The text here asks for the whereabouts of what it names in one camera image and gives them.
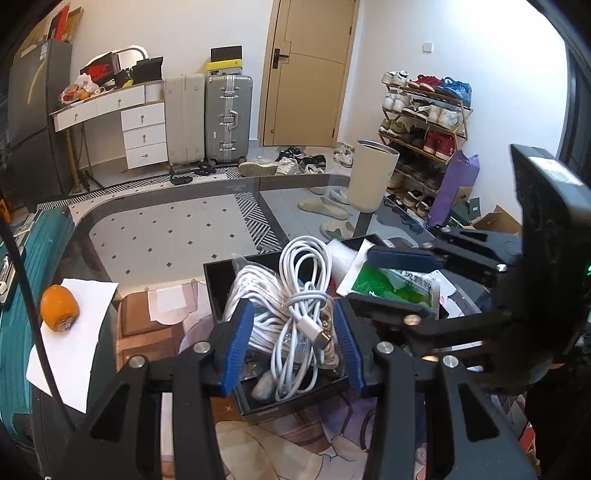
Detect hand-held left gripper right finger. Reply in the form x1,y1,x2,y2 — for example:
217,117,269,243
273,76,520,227
332,299,539,480

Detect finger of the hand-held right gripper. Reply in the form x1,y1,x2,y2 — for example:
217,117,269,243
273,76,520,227
342,292,514,365
367,231,525,284

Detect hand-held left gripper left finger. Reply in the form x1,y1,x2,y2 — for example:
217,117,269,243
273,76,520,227
69,300,257,480

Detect green and white packet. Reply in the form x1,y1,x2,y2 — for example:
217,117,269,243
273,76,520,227
337,263,455,319

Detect bagged white rope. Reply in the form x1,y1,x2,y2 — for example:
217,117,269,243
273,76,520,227
222,263,345,370

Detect white foam piece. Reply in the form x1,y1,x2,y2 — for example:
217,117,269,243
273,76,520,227
330,240,370,282

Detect black cardboard box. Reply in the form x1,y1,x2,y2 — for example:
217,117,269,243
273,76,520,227
203,233,451,418

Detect white charging cable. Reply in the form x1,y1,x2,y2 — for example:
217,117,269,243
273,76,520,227
270,236,340,401

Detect grey green slipper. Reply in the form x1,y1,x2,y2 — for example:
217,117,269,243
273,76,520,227
298,196,349,220
320,220,356,238

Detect open cardboard box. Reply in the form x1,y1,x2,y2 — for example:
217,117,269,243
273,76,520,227
471,204,525,238

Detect purple bag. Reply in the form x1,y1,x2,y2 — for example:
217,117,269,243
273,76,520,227
427,150,481,229

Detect cream tumbler cup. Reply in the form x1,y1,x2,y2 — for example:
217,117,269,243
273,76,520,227
347,138,400,214

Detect printed desk mat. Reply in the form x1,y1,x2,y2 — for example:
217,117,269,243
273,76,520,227
115,237,536,480

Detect shoe rack with shoes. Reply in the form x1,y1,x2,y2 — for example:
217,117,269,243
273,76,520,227
379,70,472,219

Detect white paper sheet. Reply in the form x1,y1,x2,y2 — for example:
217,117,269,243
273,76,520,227
27,278,120,414

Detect red carton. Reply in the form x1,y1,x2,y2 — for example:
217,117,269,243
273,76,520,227
517,413,541,467

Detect beige sneaker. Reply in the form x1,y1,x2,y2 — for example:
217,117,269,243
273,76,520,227
238,159,279,177

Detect orange persimmon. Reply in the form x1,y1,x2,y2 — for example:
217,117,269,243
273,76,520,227
40,285,79,333

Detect wooden door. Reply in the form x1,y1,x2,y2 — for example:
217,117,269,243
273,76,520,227
259,0,360,147

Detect silver suitcase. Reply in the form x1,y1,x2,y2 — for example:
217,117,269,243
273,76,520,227
204,74,254,164

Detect beige suitcase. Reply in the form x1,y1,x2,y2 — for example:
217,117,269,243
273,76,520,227
165,74,207,167

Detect white desk with drawers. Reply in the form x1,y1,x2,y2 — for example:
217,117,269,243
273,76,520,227
49,79,169,169

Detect black and yellow box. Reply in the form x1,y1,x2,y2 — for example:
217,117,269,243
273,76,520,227
206,45,244,78

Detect black bag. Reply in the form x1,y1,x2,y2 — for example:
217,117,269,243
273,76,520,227
131,56,164,86

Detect plastic bag of food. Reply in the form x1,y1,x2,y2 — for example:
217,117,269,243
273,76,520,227
59,74,103,106

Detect grey refrigerator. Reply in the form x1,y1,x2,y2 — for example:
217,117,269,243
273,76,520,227
0,39,75,213

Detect red and black shoe box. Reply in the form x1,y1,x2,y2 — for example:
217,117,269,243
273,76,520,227
79,52,116,79

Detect cardboard boxes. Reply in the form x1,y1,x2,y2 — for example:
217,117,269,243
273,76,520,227
18,4,84,51

